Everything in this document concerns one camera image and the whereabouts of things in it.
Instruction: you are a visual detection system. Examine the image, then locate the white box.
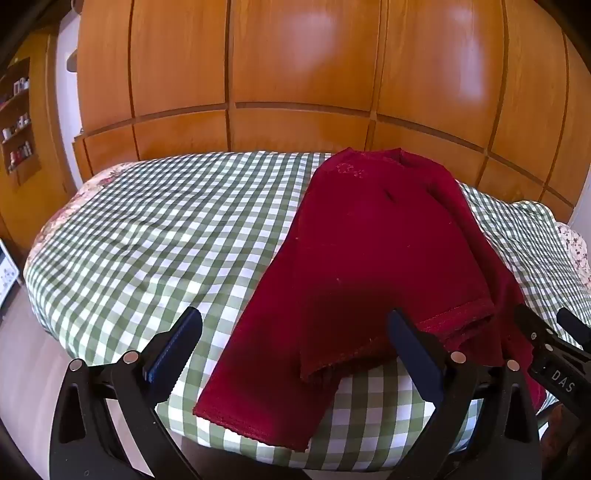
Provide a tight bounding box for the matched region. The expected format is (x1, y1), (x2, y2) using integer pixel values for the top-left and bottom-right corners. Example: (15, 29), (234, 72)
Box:
(0, 239), (21, 309)

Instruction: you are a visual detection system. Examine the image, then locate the green white checked blanket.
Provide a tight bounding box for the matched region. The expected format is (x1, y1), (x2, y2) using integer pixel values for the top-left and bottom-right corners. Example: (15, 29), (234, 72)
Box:
(23, 150), (591, 468)

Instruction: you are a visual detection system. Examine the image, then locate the row of small bottles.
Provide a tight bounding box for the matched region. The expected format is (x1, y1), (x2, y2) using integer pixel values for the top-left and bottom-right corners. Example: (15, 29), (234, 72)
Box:
(0, 78), (34, 168)

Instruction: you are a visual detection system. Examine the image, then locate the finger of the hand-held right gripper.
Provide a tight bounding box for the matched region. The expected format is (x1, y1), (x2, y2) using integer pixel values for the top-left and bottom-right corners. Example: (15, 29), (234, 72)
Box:
(556, 307), (591, 352)
(513, 304), (563, 358)

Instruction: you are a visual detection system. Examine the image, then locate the dark red knit sweater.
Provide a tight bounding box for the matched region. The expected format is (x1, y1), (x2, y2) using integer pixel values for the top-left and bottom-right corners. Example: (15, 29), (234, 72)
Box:
(193, 147), (548, 452)

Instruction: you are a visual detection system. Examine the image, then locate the wooden wardrobe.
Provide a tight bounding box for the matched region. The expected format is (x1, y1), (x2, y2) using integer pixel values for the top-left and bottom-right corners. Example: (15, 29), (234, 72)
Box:
(71, 0), (591, 227)

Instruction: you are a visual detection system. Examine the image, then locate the wooden wall shelf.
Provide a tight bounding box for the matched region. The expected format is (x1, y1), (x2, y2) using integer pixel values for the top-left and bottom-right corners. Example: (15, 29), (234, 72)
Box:
(0, 56), (41, 188)

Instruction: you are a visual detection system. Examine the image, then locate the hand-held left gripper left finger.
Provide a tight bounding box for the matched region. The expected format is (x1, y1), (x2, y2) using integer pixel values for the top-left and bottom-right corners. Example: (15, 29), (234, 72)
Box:
(48, 306), (204, 480)

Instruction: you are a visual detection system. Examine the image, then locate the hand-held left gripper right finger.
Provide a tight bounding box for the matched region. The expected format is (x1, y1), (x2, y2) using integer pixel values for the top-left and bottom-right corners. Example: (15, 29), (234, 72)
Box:
(387, 308), (542, 480)

